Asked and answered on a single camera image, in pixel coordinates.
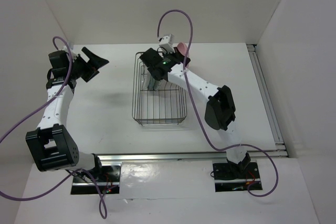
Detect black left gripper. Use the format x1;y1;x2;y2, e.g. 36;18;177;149
67;47;108;83

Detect blue green patterned plate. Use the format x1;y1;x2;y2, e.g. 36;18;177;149
148;76;158;91

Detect pink plastic plate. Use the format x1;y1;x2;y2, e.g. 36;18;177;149
176;42;187;57

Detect clear glass plate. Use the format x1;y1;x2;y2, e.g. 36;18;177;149
142;65;151;90

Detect white plate with dark rim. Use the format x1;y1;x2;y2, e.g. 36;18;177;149
153;80;163;91

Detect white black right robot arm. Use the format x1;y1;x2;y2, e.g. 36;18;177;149
140;47;250;178

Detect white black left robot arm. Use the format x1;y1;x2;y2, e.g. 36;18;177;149
26;47;108;182

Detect dark wire dish rack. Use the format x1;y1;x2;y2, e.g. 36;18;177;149
132;52;188;126

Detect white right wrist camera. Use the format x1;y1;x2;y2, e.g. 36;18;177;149
159;34;175;54

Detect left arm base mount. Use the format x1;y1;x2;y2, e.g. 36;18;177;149
70;163;121;195

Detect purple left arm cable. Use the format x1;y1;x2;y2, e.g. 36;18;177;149
0;36;108;220

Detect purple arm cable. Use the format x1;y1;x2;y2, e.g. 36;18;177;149
156;9;280;197
0;36;108;220

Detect aluminium side rail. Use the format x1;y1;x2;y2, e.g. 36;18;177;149
246;44;288;156

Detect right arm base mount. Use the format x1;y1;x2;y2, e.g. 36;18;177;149
210;162;263;193

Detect aluminium front rail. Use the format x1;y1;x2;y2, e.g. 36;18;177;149
94;151;287;164

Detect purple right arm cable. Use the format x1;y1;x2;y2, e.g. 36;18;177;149
156;9;280;197

